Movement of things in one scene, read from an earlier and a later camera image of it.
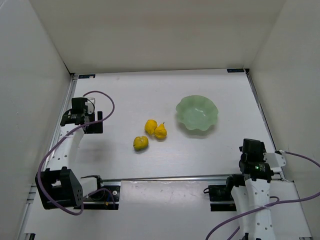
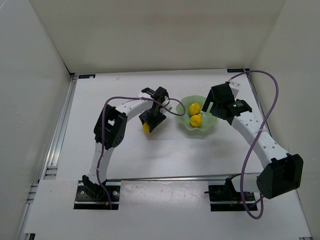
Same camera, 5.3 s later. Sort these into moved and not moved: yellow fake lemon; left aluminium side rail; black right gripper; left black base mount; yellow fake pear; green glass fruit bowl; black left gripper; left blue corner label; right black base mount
Moved: yellow fake lemon; yellow fake pear; black right gripper; black left gripper
Not moved: green glass fruit bowl; right black base mount; left blue corner label; left black base mount; left aluminium side rail
